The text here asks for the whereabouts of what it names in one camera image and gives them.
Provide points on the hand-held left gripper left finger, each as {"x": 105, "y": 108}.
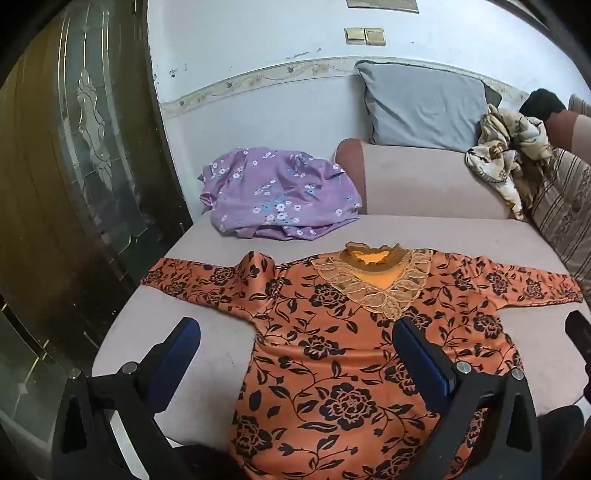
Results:
{"x": 180, "y": 350}

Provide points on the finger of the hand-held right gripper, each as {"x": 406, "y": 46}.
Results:
{"x": 579, "y": 334}

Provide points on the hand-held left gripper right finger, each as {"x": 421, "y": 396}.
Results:
{"x": 420, "y": 355}

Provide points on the orange black floral blouse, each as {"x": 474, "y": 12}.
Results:
{"x": 323, "y": 346}

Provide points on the brown striped pillow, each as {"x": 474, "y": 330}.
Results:
{"x": 563, "y": 198}

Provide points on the pink quilted sofa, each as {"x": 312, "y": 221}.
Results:
{"x": 415, "y": 184}

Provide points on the purple floral cloth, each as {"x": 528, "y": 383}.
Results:
{"x": 277, "y": 194}

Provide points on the beige floral blanket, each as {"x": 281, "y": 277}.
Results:
{"x": 494, "y": 152}

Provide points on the wooden door with glass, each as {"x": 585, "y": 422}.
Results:
{"x": 37, "y": 184}

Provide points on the beige patterned cushion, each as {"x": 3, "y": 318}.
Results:
{"x": 581, "y": 104}

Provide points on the black cloth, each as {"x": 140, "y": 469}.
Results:
{"x": 542, "y": 104}

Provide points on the grey pillow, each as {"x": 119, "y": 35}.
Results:
{"x": 415, "y": 106}

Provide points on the dark cushion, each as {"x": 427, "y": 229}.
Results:
{"x": 493, "y": 94}

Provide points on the beige wall switch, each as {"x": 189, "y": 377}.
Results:
{"x": 374, "y": 36}
{"x": 354, "y": 35}

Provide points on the wall panel box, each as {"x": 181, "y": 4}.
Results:
{"x": 399, "y": 5}

